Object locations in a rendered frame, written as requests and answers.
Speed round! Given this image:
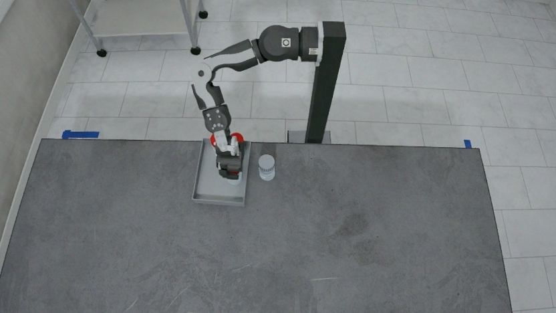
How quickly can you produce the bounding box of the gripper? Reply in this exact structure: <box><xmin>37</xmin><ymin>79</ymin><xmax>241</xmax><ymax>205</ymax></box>
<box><xmin>216</xmin><ymin>140</ymin><xmax>245</xmax><ymax>180</ymax></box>

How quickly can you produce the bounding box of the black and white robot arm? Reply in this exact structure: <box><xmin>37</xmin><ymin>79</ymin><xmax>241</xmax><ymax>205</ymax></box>
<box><xmin>191</xmin><ymin>21</ymin><xmax>323</xmax><ymax>156</ymax></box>

